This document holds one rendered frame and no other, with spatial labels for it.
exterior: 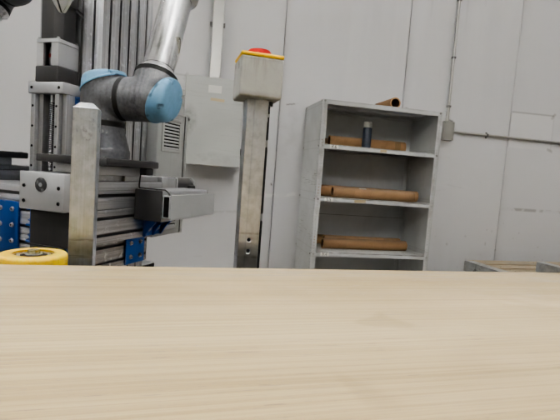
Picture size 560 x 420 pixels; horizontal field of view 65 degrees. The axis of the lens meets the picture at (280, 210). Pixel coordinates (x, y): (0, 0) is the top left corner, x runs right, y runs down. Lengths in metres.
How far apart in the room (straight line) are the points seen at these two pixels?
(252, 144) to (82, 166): 0.26
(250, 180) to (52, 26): 0.97
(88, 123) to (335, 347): 0.51
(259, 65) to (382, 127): 2.94
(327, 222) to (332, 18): 1.56
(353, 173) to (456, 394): 3.24
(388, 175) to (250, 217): 2.96
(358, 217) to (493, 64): 1.71
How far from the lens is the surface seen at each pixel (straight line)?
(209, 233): 3.34
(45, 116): 1.54
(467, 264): 1.33
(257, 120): 0.73
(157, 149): 1.66
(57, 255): 0.63
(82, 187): 0.72
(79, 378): 0.31
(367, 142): 3.24
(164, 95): 1.18
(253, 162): 0.73
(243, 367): 0.31
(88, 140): 0.72
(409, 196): 3.27
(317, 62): 3.53
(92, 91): 1.27
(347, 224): 3.54
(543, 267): 1.49
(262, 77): 0.73
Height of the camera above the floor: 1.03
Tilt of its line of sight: 5 degrees down
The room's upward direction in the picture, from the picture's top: 4 degrees clockwise
